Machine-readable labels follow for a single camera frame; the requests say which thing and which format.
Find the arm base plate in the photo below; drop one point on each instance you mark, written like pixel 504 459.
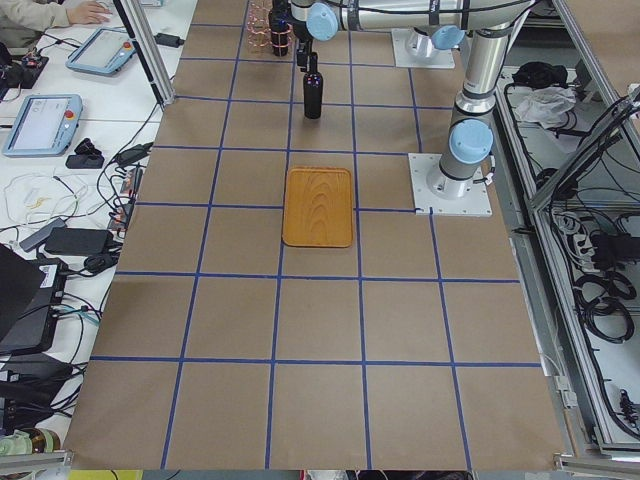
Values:
pixel 436 194
pixel 415 50

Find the operator hand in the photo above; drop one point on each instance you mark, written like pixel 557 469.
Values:
pixel 88 13

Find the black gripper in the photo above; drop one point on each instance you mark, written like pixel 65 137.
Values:
pixel 302 53

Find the aluminium frame post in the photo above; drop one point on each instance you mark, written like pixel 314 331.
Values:
pixel 137 26

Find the teach pendant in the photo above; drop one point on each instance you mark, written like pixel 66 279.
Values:
pixel 104 53
pixel 44 126

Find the black power brick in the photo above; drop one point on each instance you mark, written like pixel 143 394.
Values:
pixel 77 241

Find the wooden tray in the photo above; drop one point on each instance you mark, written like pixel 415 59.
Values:
pixel 318 208

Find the dark wine bottle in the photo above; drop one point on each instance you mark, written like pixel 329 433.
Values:
pixel 279 27
pixel 313 84

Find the teach pendant near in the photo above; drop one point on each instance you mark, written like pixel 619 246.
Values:
pixel 44 126

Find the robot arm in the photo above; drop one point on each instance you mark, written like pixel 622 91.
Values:
pixel 445 23

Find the black power adapter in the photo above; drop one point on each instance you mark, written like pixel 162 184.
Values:
pixel 168 40

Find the copper wire bottle basket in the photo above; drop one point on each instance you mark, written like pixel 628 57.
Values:
pixel 257 25

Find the teach pendant far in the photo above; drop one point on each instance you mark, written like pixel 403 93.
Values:
pixel 104 53

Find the black laptop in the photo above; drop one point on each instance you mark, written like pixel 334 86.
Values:
pixel 30 290

